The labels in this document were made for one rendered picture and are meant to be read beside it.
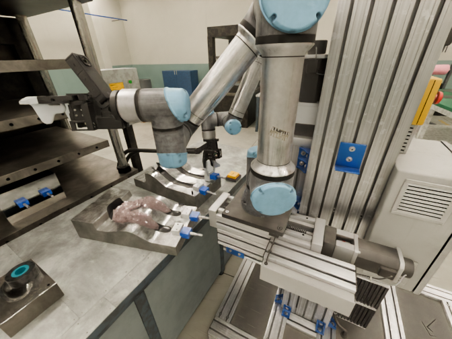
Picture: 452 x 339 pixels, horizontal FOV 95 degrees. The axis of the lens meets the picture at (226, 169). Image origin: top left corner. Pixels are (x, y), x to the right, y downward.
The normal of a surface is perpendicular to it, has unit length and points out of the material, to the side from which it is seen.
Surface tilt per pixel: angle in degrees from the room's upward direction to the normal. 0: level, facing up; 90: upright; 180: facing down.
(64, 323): 0
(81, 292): 0
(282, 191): 97
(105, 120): 82
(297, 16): 83
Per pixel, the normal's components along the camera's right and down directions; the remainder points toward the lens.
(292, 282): -0.45, 0.44
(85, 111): -0.02, 0.36
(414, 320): -0.03, -0.88
